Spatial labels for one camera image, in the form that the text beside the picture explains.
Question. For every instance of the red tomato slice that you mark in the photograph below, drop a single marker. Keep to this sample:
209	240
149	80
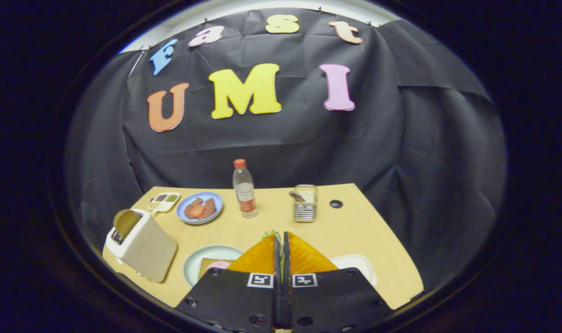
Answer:
197	212

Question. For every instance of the pink ham slice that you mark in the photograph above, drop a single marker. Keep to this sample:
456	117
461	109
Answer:
218	265

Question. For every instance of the pale green round plate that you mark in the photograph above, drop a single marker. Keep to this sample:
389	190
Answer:
193	263

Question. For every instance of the bread slice on plate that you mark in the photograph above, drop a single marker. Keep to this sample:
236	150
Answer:
206	266

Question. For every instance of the green lettuce leaf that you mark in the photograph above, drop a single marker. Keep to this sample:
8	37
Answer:
271	234

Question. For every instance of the clear bottle with red cap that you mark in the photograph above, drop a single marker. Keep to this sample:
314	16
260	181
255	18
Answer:
246	194

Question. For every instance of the blue round plate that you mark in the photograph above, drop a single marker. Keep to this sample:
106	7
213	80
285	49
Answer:
217	203

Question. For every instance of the row of small backdrop clips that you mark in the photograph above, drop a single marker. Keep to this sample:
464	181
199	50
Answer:
369	23

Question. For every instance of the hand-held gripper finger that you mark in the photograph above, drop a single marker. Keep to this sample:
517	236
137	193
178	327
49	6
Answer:
286	296
278	296

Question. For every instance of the small white square plate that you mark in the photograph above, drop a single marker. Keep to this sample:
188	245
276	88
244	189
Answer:
359	266

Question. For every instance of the white divided seasoning dish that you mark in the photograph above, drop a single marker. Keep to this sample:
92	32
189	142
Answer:
163	200

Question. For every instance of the white toaster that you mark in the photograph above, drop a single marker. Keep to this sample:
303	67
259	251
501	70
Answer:
147	249

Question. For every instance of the brown meat patty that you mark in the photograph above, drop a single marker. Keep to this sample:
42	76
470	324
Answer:
191	203
210	206

